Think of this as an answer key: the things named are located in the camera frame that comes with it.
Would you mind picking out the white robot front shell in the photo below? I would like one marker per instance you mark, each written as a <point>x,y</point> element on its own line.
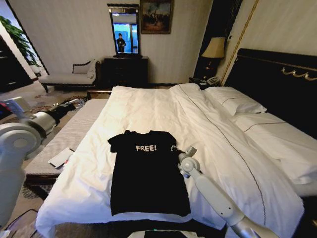
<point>163,233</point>

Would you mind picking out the white duvet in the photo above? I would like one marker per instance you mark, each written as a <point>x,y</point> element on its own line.
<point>158,114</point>

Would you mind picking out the dark wooden dresser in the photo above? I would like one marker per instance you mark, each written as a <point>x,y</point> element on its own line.
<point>126,72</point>

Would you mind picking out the dark nightstand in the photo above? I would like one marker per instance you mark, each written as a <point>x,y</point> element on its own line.
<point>198,81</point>

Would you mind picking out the green plant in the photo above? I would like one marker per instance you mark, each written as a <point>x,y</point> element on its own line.
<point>17,39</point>

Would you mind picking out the grey striped bed bench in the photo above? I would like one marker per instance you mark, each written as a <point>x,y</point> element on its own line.
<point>74,129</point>

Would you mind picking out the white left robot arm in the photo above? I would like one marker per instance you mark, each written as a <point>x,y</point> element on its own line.
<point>15,158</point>

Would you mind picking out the black T-shirt with FREE print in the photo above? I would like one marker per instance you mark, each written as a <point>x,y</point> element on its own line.
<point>148,181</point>

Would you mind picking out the dark headboard with gold ornament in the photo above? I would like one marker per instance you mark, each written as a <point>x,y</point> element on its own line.
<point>272,81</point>

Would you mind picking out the table lamp with beige shade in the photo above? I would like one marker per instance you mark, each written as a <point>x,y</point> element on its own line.
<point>214,49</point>

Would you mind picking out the white pillow with gold line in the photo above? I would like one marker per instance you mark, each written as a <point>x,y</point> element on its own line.
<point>235,100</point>
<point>277,138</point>

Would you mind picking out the dark framed mirror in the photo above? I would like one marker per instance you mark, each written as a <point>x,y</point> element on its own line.
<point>125,32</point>

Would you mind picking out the framed painting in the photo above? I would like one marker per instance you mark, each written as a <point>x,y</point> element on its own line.
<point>156,16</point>

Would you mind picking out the white telephone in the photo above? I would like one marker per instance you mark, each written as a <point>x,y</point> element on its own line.
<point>213,80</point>

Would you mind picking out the pale chaise longue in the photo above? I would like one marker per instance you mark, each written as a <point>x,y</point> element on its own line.
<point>67,78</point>

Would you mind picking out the dark wardrobe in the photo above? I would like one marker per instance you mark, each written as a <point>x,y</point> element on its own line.
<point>11,69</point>

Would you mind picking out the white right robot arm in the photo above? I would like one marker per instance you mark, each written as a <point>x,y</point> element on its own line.
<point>210,191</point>

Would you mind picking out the person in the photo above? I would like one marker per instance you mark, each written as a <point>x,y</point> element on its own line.
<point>121,43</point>

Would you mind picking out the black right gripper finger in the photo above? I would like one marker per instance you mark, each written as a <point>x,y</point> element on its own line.
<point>171,148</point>

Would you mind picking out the white tablet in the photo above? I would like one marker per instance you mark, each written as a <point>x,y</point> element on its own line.
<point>60,158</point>

